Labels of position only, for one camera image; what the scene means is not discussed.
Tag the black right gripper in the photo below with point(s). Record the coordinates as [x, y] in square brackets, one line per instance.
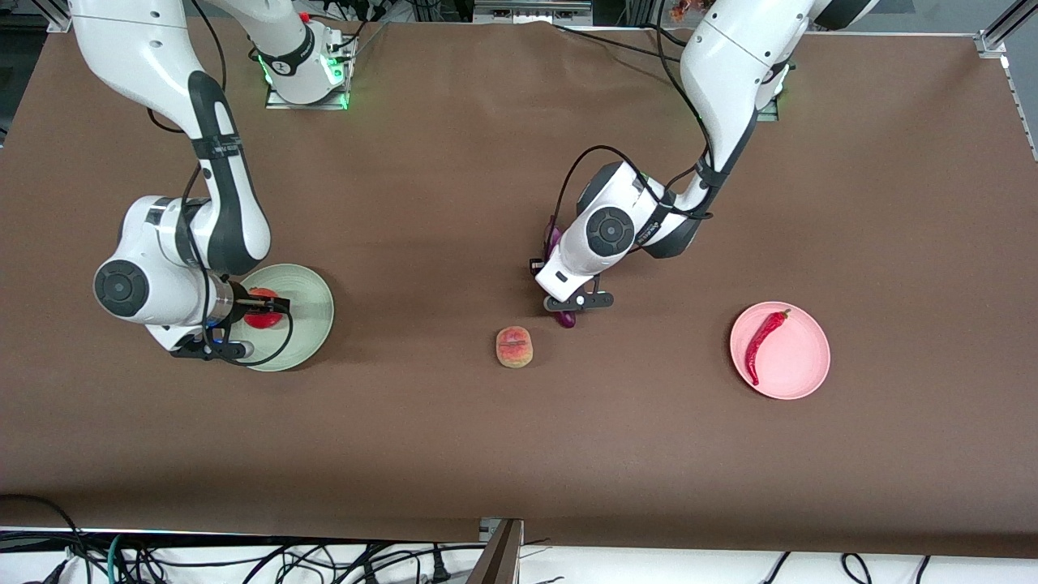
[241, 304]

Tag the purple eggplant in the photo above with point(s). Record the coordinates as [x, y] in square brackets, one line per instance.
[566, 319]

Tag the yellow red peach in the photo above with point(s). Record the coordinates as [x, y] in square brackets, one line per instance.
[515, 349]

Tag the red chili pepper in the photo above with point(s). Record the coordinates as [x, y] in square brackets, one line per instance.
[762, 341]

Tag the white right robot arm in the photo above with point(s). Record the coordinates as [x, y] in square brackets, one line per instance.
[154, 276]

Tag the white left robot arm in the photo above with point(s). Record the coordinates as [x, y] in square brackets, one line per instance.
[730, 65]

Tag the green round plate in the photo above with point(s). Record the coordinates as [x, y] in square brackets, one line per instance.
[312, 316]

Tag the brown table cover sheet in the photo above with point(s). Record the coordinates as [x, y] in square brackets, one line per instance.
[519, 446]

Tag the grey metal equipment box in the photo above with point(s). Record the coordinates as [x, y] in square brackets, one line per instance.
[531, 10]

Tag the pink round plate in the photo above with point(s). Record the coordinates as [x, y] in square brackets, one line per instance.
[799, 357]

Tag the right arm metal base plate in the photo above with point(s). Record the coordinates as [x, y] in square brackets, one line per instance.
[280, 103]

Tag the small metal bracket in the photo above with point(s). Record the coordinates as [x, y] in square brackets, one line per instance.
[488, 529]

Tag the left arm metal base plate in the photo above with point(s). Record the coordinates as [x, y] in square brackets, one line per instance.
[770, 116]

